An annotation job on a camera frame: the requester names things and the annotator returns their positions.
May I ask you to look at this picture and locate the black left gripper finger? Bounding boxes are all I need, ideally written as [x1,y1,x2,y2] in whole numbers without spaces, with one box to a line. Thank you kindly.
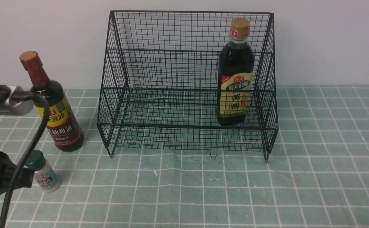
[14,166,34,189]

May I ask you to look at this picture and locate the white pepper shaker green cap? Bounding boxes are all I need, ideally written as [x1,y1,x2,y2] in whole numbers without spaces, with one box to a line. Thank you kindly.
[24,150,60,192]

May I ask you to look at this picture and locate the dark soy sauce bottle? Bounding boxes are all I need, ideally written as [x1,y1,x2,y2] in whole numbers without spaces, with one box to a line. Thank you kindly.
[19,51,84,152]

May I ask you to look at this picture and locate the vinegar bottle gold cap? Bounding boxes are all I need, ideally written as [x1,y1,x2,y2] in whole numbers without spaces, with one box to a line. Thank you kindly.
[216,18,254,126]

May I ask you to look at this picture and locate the green checkered tablecloth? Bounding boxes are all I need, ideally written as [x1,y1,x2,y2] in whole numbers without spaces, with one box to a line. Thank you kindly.
[6,85,369,228]

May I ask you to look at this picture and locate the black cable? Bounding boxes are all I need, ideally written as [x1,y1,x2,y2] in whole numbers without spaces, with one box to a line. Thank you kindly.
[0,90,51,228]

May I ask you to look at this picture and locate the black wire shelf rack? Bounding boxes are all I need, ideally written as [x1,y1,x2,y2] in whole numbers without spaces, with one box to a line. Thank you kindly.
[97,10,279,162]

